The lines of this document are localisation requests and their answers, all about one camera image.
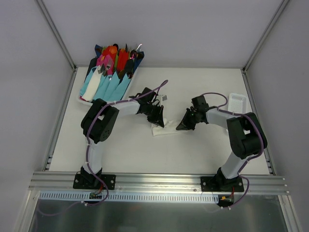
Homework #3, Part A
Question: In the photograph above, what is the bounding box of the white paper napkin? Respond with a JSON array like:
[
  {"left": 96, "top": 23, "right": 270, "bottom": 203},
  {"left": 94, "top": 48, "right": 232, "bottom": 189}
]
[{"left": 151, "top": 118, "right": 181, "bottom": 136}]

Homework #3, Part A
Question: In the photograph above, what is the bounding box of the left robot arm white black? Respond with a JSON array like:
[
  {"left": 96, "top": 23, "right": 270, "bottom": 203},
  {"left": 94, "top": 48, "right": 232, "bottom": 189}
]
[{"left": 73, "top": 88, "right": 164, "bottom": 190}]

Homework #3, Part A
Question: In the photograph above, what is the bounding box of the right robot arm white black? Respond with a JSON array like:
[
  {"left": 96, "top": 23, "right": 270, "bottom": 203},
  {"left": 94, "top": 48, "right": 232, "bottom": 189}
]
[{"left": 176, "top": 95, "right": 267, "bottom": 192}]

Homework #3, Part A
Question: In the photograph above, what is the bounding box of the white perforated utensil tray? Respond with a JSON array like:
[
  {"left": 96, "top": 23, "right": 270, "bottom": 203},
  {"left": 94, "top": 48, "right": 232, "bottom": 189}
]
[{"left": 227, "top": 93, "right": 247, "bottom": 114}]

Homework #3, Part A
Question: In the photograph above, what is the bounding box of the white tray of rolled napkins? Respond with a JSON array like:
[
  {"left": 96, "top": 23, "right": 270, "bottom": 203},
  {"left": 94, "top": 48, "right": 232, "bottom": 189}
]
[{"left": 77, "top": 43, "right": 144, "bottom": 105}]

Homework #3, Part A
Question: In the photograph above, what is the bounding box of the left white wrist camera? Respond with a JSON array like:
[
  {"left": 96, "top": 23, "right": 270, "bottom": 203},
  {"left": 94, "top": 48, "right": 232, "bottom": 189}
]
[{"left": 158, "top": 95, "right": 168, "bottom": 103}]

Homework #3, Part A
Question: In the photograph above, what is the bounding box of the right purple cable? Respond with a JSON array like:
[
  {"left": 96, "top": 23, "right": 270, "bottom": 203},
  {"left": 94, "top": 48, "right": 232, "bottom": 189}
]
[{"left": 199, "top": 92, "right": 263, "bottom": 211}]

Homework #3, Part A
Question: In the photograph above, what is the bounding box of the purple cable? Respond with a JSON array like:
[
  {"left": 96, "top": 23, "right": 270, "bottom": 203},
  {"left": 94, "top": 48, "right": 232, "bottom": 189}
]
[
  {"left": 199, "top": 92, "right": 263, "bottom": 211},
  {"left": 85, "top": 79, "right": 169, "bottom": 206}
]

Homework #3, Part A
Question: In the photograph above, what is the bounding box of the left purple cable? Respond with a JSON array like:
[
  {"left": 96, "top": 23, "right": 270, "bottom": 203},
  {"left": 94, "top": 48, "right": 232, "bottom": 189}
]
[{"left": 85, "top": 79, "right": 169, "bottom": 206}]

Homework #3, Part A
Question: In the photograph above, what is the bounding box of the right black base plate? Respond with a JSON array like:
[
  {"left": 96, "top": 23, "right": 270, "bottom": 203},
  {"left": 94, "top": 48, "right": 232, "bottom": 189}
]
[{"left": 200, "top": 176, "right": 244, "bottom": 192}]

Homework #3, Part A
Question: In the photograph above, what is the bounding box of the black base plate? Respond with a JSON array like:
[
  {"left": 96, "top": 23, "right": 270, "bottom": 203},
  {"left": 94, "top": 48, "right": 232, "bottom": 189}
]
[
  {"left": 200, "top": 176, "right": 244, "bottom": 192},
  {"left": 73, "top": 173, "right": 116, "bottom": 190}
]

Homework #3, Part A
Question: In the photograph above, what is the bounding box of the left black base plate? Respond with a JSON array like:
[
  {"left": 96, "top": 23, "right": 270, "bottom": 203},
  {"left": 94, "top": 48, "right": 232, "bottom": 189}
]
[{"left": 73, "top": 173, "right": 116, "bottom": 190}]

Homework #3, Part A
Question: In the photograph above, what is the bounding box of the white slotted cable duct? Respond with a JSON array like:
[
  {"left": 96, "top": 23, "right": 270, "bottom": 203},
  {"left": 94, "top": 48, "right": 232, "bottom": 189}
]
[{"left": 39, "top": 191, "right": 219, "bottom": 204}]

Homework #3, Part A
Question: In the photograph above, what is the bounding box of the aluminium mounting rail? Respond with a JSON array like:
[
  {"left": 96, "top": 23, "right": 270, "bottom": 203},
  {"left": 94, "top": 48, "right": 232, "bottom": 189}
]
[{"left": 28, "top": 172, "right": 290, "bottom": 195}]

